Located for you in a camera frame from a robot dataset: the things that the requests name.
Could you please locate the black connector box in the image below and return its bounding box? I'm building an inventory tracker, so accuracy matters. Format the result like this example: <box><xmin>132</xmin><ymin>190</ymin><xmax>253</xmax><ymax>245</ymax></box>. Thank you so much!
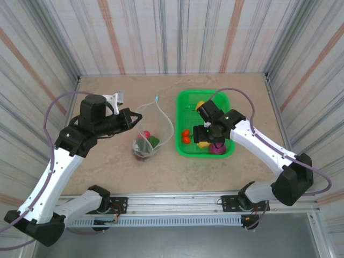
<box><xmin>240</xmin><ymin>214</ymin><xmax>259</xmax><ymax>231</ymax></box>
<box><xmin>92</xmin><ymin>219</ymin><xmax>111</xmax><ymax>233</ymax></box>

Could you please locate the aluminium mounting rail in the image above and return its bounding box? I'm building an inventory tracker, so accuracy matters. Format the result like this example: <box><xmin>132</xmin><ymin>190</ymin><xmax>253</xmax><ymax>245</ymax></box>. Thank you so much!
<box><xmin>58</xmin><ymin>191</ymin><xmax>320</xmax><ymax>216</ymax></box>

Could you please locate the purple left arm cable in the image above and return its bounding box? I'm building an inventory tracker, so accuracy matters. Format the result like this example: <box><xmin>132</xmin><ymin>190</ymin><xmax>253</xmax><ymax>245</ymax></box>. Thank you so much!
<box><xmin>0</xmin><ymin>91</ymin><xmax>107</xmax><ymax>249</ymax></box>

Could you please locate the green plastic mesh basket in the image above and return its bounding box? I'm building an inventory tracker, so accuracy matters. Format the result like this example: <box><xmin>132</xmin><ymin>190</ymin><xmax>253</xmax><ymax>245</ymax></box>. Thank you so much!
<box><xmin>175</xmin><ymin>89</ymin><xmax>237</xmax><ymax>159</ymax></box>

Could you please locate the grey slotted cable duct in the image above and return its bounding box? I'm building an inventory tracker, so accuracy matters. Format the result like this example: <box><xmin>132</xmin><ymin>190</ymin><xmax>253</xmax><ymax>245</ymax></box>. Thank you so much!
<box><xmin>64</xmin><ymin>216</ymin><xmax>244</xmax><ymax>227</ymax></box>

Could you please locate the clear zip-top plastic bag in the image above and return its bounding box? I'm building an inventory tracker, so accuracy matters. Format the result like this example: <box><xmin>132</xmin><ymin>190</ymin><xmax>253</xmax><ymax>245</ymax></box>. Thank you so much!
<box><xmin>131</xmin><ymin>96</ymin><xmax>175</xmax><ymax>161</ymax></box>

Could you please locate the purple cabbage toy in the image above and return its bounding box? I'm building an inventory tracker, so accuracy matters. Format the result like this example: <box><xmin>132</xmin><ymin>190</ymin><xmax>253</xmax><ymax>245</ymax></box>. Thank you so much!
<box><xmin>209</xmin><ymin>142</ymin><xmax>227</xmax><ymax>156</ymax></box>

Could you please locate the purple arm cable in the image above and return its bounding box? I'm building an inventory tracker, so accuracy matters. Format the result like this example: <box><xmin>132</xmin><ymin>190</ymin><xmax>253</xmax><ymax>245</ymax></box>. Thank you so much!
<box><xmin>0</xmin><ymin>91</ymin><xmax>107</xmax><ymax>249</ymax></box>
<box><xmin>211</xmin><ymin>87</ymin><xmax>333</xmax><ymax>231</ymax></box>

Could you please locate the red tomato pair toy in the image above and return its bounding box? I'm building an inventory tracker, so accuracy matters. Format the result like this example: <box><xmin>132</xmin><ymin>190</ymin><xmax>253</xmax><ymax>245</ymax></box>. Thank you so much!
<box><xmin>182</xmin><ymin>128</ymin><xmax>195</xmax><ymax>144</ymax></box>

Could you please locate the aluminium table edge profile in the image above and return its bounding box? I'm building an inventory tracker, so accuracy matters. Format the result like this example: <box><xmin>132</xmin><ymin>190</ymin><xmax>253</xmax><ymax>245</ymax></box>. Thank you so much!
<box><xmin>264</xmin><ymin>72</ymin><xmax>306</xmax><ymax>193</ymax></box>

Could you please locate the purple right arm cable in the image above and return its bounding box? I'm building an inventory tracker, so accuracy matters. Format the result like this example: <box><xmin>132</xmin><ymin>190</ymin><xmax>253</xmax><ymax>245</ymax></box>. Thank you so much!
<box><xmin>211</xmin><ymin>87</ymin><xmax>333</xmax><ymax>231</ymax></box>

